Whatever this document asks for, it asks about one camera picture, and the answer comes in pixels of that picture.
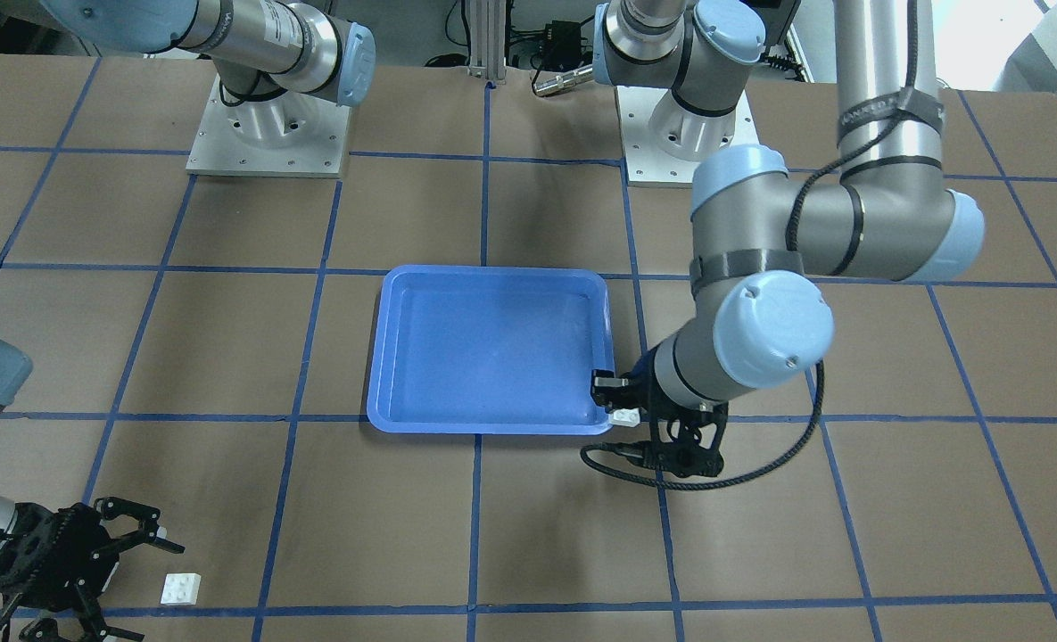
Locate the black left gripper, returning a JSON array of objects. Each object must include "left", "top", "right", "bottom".
[{"left": 590, "top": 369, "right": 729, "bottom": 479}]

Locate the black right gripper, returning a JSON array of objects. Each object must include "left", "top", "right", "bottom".
[{"left": 0, "top": 497, "right": 186, "bottom": 641}]

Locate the white building block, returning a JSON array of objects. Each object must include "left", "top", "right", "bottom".
[
  {"left": 608, "top": 407, "right": 642, "bottom": 427},
  {"left": 160, "top": 572, "right": 202, "bottom": 608}
]

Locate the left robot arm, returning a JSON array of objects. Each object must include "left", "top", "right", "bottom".
[{"left": 0, "top": 56, "right": 1057, "bottom": 641}]

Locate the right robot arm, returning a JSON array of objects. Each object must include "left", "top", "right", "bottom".
[{"left": 0, "top": 54, "right": 382, "bottom": 621}]

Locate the blue plastic tray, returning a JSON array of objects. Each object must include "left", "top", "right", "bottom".
[{"left": 367, "top": 265, "right": 615, "bottom": 436}]

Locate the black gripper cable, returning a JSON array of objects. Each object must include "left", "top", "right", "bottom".
[{"left": 580, "top": 361, "right": 827, "bottom": 492}]

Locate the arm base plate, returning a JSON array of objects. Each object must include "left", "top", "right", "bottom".
[
  {"left": 186, "top": 78, "right": 353, "bottom": 179},
  {"left": 615, "top": 86, "right": 759, "bottom": 188}
]

